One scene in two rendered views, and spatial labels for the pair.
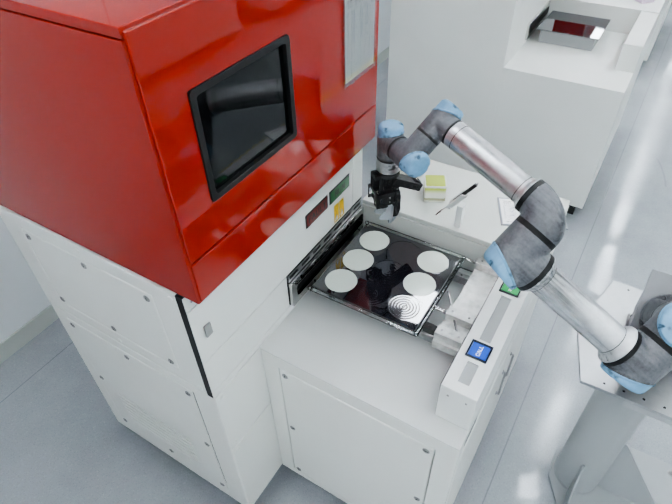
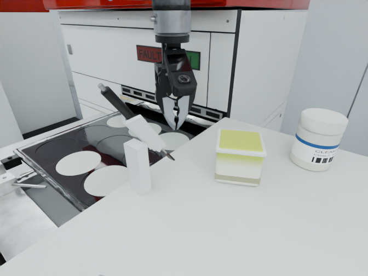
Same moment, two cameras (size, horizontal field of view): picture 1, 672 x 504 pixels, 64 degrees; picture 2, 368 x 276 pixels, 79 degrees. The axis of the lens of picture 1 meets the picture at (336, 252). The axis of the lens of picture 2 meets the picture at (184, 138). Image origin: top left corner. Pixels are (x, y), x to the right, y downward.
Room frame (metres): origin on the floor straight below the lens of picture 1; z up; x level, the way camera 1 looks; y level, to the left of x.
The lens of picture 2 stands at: (1.43, -0.67, 1.21)
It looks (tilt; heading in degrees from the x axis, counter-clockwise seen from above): 29 degrees down; 95
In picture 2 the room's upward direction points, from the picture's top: straight up
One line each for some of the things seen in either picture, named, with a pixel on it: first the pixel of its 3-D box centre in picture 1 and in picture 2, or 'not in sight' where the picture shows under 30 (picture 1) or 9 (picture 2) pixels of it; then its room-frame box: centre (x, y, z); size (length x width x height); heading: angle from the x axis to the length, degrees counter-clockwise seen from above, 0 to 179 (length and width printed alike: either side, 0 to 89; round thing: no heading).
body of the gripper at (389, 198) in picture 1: (385, 186); (172, 64); (1.35, -0.16, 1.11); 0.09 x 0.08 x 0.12; 110
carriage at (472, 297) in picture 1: (468, 307); (12, 217); (1.07, -0.40, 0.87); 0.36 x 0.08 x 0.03; 147
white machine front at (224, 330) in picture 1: (291, 255); (128, 73); (1.15, 0.13, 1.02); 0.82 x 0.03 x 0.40; 147
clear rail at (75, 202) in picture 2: (441, 293); (47, 178); (1.10, -0.31, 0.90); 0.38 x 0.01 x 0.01; 147
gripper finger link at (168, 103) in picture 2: (387, 215); (167, 110); (1.34, -0.17, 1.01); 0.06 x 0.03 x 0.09; 110
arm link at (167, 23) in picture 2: (389, 164); (170, 23); (1.35, -0.17, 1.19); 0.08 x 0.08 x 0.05
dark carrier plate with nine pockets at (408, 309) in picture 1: (388, 272); (116, 144); (1.19, -0.16, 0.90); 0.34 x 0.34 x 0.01; 57
